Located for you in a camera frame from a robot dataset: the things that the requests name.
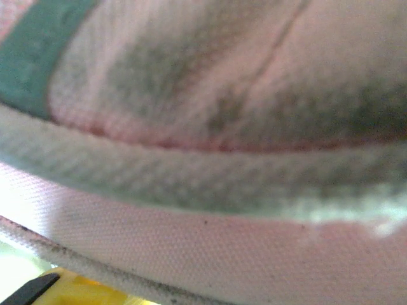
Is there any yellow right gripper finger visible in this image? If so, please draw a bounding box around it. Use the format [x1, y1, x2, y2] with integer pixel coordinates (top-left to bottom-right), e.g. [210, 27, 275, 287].
[0, 266, 136, 305]

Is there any pink school backpack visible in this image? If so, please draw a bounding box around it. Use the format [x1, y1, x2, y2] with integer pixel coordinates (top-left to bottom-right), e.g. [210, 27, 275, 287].
[0, 0, 407, 305]

